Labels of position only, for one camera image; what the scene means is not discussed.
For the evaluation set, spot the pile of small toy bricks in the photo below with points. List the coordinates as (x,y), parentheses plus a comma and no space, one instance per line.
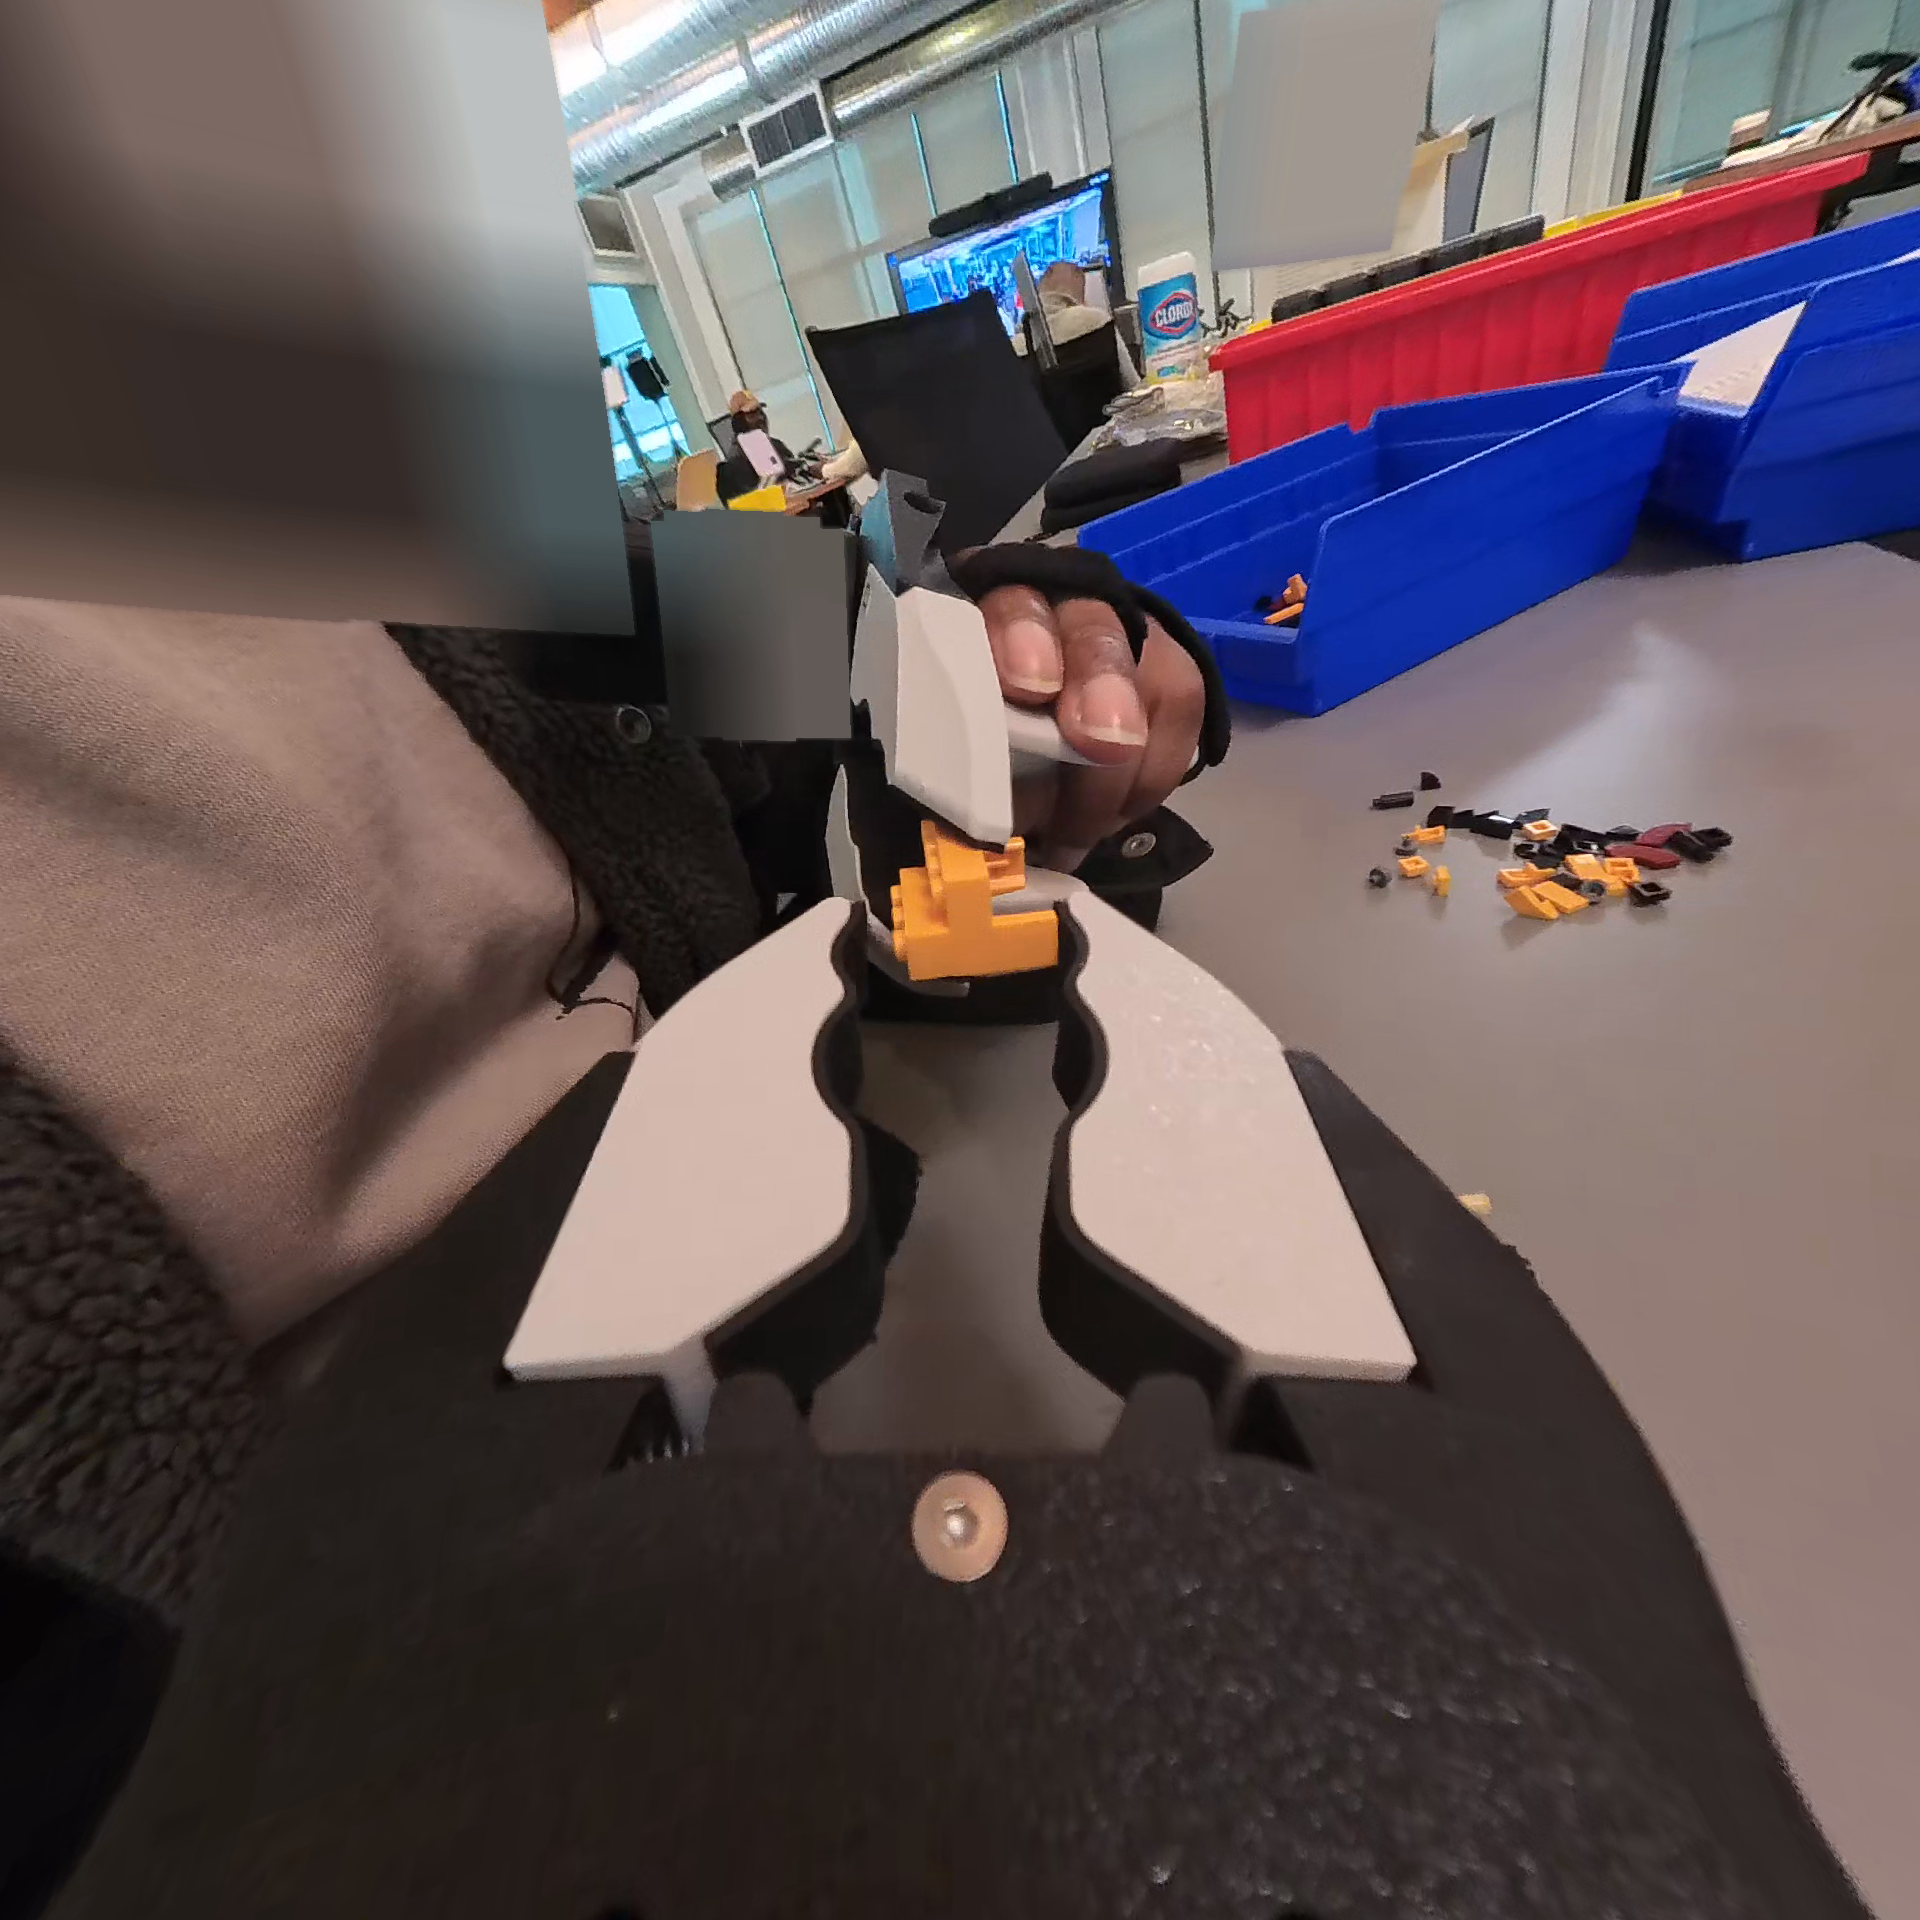
(1575,863)

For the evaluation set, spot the yellow plastic bin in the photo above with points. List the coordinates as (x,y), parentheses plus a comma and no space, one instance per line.
(758,498)

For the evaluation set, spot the person's black fleece jacket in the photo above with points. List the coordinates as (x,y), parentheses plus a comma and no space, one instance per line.
(675,839)

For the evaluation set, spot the orange toy brick assembly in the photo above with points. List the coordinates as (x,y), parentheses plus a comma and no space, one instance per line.
(960,930)

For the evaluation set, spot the white paper sheet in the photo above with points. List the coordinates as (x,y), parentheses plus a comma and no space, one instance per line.
(1740,359)

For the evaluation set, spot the grey desk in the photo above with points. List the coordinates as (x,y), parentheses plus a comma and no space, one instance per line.
(1575,1172)

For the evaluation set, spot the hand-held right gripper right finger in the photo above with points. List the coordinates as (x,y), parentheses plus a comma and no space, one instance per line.
(1214,1172)

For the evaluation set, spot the silver ventilation duct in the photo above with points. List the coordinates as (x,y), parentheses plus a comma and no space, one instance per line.
(704,77)

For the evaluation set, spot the person's beige hoodie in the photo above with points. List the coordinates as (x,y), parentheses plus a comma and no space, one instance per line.
(226,901)

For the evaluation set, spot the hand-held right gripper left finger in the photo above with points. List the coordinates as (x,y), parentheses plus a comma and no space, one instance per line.
(704,1172)

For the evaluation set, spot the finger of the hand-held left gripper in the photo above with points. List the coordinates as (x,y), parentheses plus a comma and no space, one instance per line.
(845,856)
(939,705)

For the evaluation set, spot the person's left hand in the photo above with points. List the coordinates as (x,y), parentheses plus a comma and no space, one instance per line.
(1142,692)

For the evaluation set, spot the black mesh chair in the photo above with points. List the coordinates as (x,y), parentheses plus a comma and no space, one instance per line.
(931,421)

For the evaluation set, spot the red plastic bin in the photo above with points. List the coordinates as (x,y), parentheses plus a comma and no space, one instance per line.
(1440,329)

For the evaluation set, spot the flat screen monitor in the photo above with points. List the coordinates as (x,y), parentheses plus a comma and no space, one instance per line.
(974,264)

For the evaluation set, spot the nested blue plastic bins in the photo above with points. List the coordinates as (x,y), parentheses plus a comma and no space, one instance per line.
(1816,436)

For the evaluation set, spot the blue plastic bin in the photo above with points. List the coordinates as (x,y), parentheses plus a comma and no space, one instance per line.
(1440,586)

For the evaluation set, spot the black soft case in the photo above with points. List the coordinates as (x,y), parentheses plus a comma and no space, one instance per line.
(1110,481)

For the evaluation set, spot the white wipes canister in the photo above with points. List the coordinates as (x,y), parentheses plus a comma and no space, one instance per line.
(1173,322)

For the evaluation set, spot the loose orange bricks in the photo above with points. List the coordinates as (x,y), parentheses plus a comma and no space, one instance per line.
(1287,605)

